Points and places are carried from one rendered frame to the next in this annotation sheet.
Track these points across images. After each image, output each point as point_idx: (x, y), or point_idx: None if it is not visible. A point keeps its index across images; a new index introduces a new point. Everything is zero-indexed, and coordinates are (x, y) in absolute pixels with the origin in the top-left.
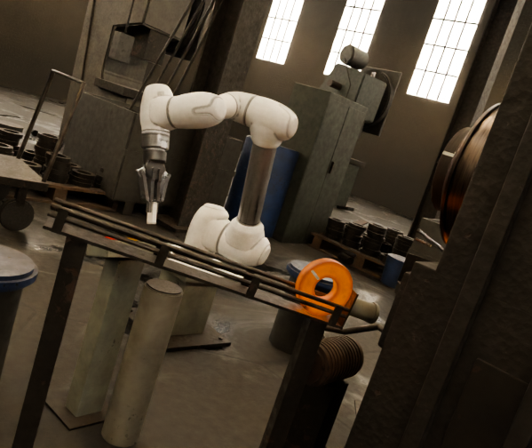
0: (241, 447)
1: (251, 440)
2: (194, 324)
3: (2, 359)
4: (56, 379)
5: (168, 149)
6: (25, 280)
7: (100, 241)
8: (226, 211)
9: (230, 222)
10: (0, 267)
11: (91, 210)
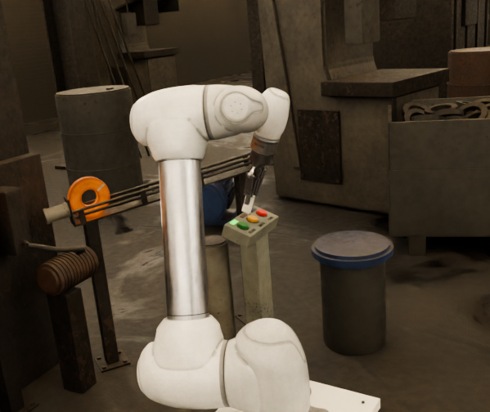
0: (125, 399)
1: (115, 411)
2: None
3: (324, 318)
4: (309, 375)
5: (251, 148)
6: (311, 248)
7: (228, 173)
8: (243, 331)
9: (226, 343)
10: (331, 242)
11: (240, 159)
